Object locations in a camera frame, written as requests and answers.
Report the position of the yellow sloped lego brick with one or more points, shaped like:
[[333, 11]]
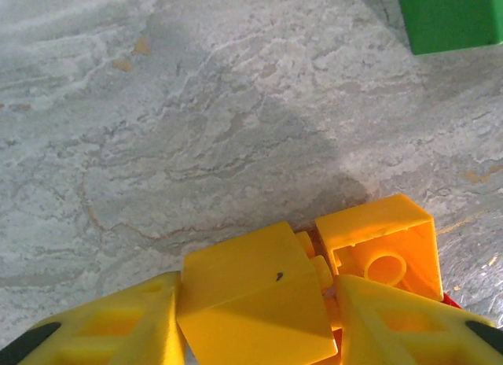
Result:
[[255, 302]]

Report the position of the green lego brick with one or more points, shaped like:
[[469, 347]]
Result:
[[448, 19]]

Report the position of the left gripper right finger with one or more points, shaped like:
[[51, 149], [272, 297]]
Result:
[[393, 333]]

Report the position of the red lego brick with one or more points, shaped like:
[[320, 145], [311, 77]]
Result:
[[450, 301]]

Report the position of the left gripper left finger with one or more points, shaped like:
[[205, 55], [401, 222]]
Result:
[[118, 333]]

